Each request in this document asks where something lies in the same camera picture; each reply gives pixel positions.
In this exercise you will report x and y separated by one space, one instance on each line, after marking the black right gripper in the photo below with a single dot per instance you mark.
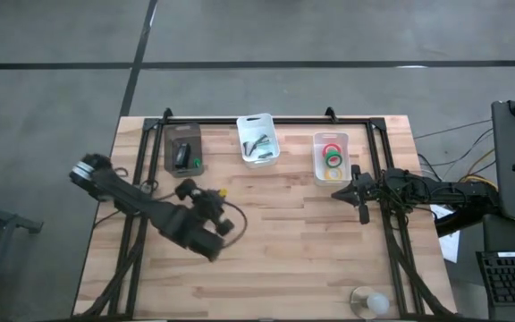
369 190

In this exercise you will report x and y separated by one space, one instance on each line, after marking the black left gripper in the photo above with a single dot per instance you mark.
201 208

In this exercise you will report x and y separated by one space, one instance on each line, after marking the yellow staple remover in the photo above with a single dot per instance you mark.
223 192

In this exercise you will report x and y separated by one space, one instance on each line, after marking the yellow tape roll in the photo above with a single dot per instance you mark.
333 178

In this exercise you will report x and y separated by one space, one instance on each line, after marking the green tape roll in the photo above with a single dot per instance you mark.
340 158

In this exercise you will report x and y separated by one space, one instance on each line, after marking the red tape roll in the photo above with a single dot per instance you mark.
327 147

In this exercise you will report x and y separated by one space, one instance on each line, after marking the black stapler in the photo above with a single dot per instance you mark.
181 155

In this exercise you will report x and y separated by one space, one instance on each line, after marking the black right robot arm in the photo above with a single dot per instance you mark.
454 197

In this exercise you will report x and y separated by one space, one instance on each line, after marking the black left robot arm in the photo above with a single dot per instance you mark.
128 199

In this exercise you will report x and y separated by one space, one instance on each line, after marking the white plastic bin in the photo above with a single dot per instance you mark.
320 170
250 123

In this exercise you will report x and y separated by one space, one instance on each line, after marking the brass lamp with white bulb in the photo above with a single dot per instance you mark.
376 303

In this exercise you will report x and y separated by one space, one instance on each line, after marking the white paper sheet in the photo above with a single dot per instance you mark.
452 246

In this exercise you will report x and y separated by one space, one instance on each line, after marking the black desk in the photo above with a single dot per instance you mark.
494 232

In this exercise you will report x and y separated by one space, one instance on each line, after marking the black keyboard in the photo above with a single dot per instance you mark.
512 279

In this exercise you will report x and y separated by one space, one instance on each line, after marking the black aluminium rig frame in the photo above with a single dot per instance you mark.
222 121

